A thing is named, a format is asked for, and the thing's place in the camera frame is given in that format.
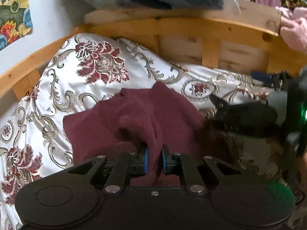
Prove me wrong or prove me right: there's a maroon small garment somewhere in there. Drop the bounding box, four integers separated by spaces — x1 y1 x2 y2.
62 81 231 188

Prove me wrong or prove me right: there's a pink fluffy cloth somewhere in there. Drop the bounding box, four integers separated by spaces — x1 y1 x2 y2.
275 7 307 55

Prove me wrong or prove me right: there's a white floral satin bedspread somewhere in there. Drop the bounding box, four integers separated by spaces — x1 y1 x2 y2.
1 34 287 229

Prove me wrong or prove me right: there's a wooden bed frame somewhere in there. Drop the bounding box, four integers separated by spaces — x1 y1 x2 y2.
0 0 307 101

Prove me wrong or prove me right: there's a colourful wall poster centre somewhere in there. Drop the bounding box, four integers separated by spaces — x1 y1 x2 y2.
1 0 33 49

